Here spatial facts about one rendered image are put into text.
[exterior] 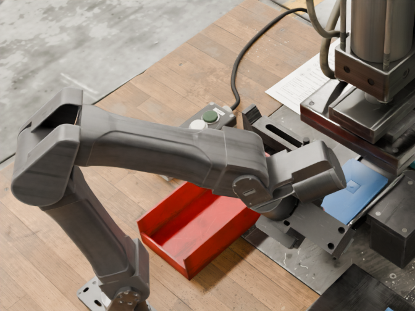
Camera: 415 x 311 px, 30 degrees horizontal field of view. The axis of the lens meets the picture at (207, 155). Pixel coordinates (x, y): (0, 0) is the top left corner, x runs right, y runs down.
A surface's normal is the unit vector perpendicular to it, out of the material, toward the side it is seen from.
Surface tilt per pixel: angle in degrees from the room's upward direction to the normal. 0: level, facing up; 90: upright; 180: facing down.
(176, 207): 90
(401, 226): 0
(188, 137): 26
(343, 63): 90
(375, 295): 0
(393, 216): 0
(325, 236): 31
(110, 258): 81
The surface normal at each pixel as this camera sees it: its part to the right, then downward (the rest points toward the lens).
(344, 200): -0.11, -0.64
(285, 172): -0.50, -0.57
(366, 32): -0.59, 0.64
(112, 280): 0.02, 0.74
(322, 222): -0.43, -0.26
